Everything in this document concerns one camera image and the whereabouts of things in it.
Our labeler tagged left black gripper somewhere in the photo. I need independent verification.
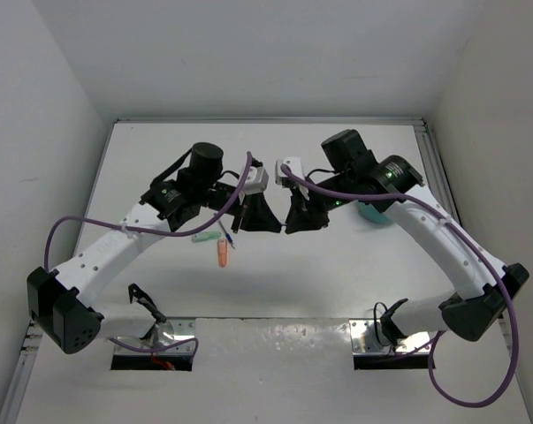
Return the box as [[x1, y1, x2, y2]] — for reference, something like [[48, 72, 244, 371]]
[[197, 181, 281, 233]]

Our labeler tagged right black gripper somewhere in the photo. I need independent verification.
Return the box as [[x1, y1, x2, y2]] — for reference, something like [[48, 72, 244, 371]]
[[284, 170, 354, 231]]

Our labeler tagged blue ballpoint pen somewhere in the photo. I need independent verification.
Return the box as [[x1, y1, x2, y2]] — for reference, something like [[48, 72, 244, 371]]
[[214, 213, 236, 249]]

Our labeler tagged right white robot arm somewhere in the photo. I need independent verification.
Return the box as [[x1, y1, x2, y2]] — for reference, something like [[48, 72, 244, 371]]
[[276, 129, 529, 345]]

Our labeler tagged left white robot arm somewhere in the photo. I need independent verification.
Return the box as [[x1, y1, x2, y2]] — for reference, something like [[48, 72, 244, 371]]
[[27, 142, 281, 354]]

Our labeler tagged orange highlighter lower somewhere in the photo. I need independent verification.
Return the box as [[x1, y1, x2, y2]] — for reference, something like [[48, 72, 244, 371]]
[[217, 238, 229, 268]]

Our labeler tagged green highlighter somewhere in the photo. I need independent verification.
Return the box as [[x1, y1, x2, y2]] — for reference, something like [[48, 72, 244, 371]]
[[191, 231, 222, 243]]

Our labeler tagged teal round organizer container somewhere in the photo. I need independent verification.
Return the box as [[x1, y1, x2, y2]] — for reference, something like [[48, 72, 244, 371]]
[[356, 201, 393, 226]]

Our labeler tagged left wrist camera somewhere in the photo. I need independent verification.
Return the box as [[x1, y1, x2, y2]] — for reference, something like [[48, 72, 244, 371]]
[[241, 166, 269, 195]]

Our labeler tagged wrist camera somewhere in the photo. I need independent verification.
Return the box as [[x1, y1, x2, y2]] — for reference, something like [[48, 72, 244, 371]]
[[241, 166, 269, 195], [275, 156, 304, 189]]

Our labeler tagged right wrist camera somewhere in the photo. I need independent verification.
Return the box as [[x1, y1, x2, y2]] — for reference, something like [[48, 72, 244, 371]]
[[275, 156, 304, 189]]

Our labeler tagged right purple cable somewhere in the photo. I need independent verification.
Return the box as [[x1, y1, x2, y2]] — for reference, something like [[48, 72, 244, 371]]
[[279, 163, 521, 406]]

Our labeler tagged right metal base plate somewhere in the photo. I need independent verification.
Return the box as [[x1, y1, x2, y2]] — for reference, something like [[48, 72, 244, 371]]
[[348, 319, 431, 358]]

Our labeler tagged metal base plate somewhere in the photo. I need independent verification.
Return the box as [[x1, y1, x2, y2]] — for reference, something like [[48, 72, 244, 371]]
[[111, 317, 199, 356], [348, 319, 431, 358]]

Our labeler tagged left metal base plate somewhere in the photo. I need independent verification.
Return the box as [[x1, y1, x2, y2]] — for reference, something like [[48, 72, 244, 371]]
[[111, 317, 199, 356]]

